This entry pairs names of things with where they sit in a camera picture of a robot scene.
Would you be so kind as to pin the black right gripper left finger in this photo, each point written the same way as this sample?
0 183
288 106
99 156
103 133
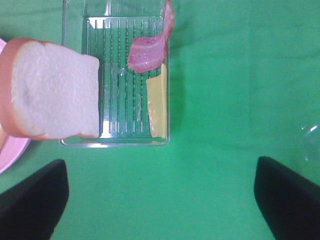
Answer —
31 209

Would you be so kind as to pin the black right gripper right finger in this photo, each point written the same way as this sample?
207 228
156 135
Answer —
289 202

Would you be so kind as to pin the pink round plate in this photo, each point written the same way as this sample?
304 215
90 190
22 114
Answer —
11 147

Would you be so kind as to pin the green tablecloth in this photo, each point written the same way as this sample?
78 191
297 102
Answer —
244 81

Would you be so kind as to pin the yellow cheese slice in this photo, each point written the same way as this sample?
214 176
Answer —
157 104

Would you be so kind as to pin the pink bacon strip right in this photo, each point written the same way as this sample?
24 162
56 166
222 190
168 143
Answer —
148 53

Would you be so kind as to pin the clear right plastic tray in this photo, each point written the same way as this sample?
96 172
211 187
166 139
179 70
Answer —
105 29

